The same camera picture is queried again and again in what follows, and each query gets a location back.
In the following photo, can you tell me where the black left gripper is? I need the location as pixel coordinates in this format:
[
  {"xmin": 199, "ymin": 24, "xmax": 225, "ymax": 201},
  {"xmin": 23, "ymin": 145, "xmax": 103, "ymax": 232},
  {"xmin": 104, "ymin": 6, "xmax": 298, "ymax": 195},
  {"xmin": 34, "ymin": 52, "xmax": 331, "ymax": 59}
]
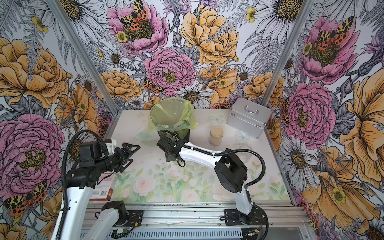
[{"xmin": 95, "ymin": 143, "xmax": 141, "ymax": 174}]

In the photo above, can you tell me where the glass jar beige lid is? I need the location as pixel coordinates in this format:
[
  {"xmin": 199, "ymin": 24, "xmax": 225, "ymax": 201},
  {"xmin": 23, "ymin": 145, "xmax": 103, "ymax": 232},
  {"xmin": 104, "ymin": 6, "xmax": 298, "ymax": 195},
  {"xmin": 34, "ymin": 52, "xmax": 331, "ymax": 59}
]
[
  {"xmin": 209, "ymin": 127, "xmax": 224, "ymax": 147},
  {"xmin": 233, "ymin": 144, "xmax": 253, "ymax": 163}
]

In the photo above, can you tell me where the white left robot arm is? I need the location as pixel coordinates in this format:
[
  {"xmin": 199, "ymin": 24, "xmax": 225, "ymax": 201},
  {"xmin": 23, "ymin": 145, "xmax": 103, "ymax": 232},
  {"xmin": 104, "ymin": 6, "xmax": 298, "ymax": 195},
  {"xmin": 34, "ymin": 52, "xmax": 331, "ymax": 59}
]
[{"xmin": 52, "ymin": 141, "xmax": 140, "ymax": 240}]

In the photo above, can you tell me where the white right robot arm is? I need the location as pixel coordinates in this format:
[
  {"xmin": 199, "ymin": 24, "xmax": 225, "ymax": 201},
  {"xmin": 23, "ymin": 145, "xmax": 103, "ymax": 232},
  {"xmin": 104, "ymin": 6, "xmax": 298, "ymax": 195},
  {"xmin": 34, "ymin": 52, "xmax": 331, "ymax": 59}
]
[{"xmin": 157, "ymin": 137, "xmax": 255, "ymax": 225}]

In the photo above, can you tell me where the black mesh waste bin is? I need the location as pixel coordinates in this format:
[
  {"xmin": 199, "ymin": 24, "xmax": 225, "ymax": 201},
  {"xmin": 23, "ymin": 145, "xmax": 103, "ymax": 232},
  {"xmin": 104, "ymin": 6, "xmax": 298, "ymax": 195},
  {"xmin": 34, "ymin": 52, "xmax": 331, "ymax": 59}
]
[{"xmin": 158, "ymin": 129, "xmax": 190, "ymax": 142}]

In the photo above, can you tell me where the green plastic bin liner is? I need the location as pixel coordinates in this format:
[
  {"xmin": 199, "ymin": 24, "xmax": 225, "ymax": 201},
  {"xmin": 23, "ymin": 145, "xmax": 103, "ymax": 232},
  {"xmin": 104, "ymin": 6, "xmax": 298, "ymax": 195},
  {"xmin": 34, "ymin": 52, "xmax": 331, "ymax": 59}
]
[{"xmin": 148, "ymin": 97, "xmax": 198, "ymax": 131}]

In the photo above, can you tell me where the pink red packet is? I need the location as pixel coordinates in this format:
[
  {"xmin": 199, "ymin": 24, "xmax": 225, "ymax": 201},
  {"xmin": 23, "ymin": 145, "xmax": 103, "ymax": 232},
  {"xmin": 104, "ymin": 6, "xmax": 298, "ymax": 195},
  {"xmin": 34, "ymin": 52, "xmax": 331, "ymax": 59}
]
[{"xmin": 90, "ymin": 173, "xmax": 117, "ymax": 201}]

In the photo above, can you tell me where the silver metal case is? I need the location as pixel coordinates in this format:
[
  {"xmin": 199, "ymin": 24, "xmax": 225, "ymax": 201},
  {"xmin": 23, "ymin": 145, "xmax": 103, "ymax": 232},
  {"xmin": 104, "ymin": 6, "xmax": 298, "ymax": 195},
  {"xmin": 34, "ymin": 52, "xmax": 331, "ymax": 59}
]
[{"xmin": 227, "ymin": 98, "xmax": 273, "ymax": 139}]

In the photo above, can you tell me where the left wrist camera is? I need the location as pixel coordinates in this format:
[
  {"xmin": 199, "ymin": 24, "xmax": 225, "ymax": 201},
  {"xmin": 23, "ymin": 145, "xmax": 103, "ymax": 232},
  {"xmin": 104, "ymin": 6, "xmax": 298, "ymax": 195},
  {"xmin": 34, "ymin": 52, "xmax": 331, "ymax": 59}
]
[{"xmin": 105, "ymin": 139, "xmax": 117, "ymax": 156}]

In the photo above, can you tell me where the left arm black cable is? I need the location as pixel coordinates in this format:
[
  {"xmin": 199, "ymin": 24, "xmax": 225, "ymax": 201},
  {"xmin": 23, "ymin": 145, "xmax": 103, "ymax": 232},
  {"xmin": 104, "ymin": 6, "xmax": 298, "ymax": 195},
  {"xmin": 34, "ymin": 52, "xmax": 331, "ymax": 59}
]
[{"xmin": 55, "ymin": 129, "xmax": 106, "ymax": 240}]

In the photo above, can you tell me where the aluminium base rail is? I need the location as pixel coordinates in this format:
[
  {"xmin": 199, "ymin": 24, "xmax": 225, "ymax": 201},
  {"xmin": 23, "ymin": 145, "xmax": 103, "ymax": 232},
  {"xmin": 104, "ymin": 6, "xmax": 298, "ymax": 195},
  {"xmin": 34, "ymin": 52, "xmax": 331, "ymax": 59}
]
[{"xmin": 50, "ymin": 200, "xmax": 313, "ymax": 240}]

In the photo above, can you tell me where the aluminium frame post left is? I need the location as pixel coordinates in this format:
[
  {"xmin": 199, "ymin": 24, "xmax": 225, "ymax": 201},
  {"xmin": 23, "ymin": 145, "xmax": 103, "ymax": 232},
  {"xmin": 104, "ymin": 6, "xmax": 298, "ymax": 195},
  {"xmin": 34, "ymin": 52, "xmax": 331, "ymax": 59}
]
[{"xmin": 47, "ymin": 1, "xmax": 119, "ymax": 117}]

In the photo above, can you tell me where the aluminium frame post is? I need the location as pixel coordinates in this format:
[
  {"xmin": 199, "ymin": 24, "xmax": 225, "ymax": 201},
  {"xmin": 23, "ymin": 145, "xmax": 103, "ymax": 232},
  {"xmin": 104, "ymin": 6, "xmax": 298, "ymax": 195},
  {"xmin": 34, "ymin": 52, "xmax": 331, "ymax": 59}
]
[
  {"xmin": 47, "ymin": 1, "xmax": 119, "ymax": 117},
  {"xmin": 261, "ymin": 0, "xmax": 316, "ymax": 107}
]

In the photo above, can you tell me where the aluminium frame post right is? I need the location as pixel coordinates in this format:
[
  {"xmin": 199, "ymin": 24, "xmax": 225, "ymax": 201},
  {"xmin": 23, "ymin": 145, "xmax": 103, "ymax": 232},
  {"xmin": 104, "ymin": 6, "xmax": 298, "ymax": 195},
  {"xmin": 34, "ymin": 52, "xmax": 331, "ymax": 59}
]
[{"xmin": 261, "ymin": 0, "xmax": 316, "ymax": 107}]

